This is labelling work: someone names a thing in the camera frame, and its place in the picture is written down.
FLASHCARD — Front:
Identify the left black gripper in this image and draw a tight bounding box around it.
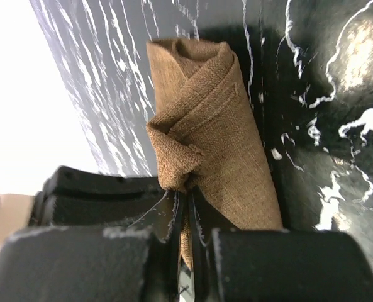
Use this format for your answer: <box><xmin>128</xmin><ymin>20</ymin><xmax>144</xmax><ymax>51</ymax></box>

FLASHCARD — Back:
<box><xmin>28</xmin><ymin>166</ymin><xmax>174</xmax><ymax>227</ymax></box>

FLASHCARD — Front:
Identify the black marble pattern mat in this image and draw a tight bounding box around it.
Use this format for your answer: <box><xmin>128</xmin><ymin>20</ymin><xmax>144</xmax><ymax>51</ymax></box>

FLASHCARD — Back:
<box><xmin>31</xmin><ymin>1</ymin><xmax>373</xmax><ymax>266</ymax></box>

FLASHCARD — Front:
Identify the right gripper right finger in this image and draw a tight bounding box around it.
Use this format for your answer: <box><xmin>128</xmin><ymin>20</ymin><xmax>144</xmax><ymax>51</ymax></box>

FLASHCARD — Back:
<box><xmin>187</xmin><ymin>193</ymin><xmax>373</xmax><ymax>301</ymax></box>

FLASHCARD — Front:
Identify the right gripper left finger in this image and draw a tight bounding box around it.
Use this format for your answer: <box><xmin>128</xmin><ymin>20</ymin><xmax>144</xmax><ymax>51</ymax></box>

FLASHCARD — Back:
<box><xmin>0</xmin><ymin>193</ymin><xmax>185</xmax><ymax>301</ymax></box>

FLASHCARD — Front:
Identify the brown cloth napkin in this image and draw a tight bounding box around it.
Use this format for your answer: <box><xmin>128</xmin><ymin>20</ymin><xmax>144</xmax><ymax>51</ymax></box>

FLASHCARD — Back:
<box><xmin>145</xmin><ymin>38</ymin><xmax>284</xmax><ymax>268</ymax></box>

